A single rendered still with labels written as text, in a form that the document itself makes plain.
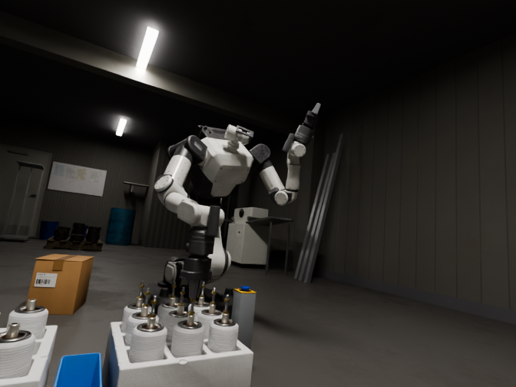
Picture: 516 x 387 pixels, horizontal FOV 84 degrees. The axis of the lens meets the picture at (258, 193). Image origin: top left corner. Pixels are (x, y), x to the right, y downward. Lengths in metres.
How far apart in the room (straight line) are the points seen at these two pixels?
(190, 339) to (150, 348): 0.11
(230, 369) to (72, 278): 1.26
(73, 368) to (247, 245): 4.02
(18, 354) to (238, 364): 0.56
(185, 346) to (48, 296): 1.24
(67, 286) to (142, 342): 1.16
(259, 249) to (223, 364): 4.16
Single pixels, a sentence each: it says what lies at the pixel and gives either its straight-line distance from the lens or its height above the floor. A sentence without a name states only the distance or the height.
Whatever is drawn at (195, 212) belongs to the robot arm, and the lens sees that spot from 0.91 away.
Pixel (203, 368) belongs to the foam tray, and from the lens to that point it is 0.98.
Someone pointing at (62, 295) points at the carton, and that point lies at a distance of 2.06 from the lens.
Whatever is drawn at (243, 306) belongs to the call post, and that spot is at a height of 0.26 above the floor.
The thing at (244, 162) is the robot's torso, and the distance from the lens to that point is 1.45.
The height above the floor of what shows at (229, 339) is 0.22.
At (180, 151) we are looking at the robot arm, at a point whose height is 0.87.
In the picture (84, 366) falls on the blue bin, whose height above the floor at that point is 0.08.
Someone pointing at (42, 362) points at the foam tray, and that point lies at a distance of 0.99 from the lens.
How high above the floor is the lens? 0.54
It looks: 9 degrees up
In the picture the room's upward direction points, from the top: 6 degrees clockwise
